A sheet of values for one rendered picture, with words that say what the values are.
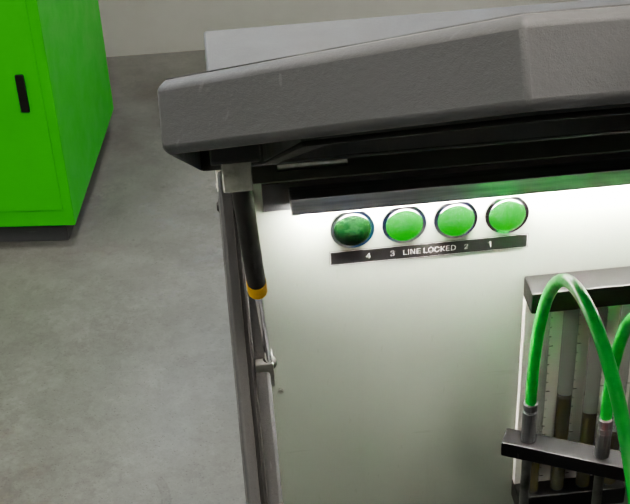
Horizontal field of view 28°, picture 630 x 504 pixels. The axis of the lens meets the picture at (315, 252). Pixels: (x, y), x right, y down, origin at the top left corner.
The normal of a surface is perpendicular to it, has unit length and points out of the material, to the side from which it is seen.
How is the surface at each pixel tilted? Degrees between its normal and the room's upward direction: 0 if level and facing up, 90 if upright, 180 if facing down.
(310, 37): 0
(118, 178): 0
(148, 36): 90
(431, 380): 90
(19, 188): 90
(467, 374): 90
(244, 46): 0
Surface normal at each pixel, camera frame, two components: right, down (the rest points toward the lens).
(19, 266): -0.04, -0.83
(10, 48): -0.02, 0.55
